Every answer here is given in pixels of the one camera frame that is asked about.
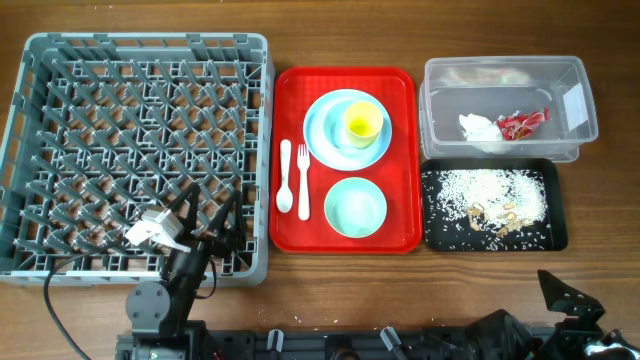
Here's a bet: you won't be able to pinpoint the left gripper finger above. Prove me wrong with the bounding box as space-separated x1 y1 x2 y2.
167 182 202 236
207 190 244 235

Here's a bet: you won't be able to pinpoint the white plastic spoon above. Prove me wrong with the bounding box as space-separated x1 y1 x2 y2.
276 139 293 213

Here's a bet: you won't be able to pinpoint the white plastic fork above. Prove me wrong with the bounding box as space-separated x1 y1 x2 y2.
297 144 310 221

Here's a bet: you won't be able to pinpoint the green plastic bowl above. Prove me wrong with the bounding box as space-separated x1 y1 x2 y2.
323 177 388 239

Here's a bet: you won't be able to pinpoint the yellow plastic cup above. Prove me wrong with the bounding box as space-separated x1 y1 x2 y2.
344 101 384 148

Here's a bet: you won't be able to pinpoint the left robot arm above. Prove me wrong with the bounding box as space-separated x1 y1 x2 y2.
115 183 246 359

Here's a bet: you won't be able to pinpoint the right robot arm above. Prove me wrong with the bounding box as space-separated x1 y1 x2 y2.
463 270 639 360

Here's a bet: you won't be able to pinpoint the grey plastic dishwasher rack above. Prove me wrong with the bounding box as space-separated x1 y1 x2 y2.
1 33 275 287

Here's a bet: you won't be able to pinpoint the black food waste tray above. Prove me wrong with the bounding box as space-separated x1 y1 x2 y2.
420 158 568 252

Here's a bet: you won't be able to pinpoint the clear plastic waste bin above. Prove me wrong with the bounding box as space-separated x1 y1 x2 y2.
419 56 599 162

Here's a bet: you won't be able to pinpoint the light blue plate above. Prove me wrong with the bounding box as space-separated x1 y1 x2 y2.
303 89 391 171

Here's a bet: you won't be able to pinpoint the pile of white rice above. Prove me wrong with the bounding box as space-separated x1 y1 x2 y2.
423 169 548 230

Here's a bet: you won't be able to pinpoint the peanut shells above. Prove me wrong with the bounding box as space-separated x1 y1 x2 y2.
466 202 534 239

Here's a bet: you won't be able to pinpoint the light blue small bowl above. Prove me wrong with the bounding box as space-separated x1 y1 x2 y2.
323 99 392 162

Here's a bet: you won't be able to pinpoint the red snack wrapper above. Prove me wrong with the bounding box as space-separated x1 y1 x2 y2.
496 108 550 141

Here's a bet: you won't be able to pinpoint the crumpled white paper napkin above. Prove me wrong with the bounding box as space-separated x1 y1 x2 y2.
459 113 504 142

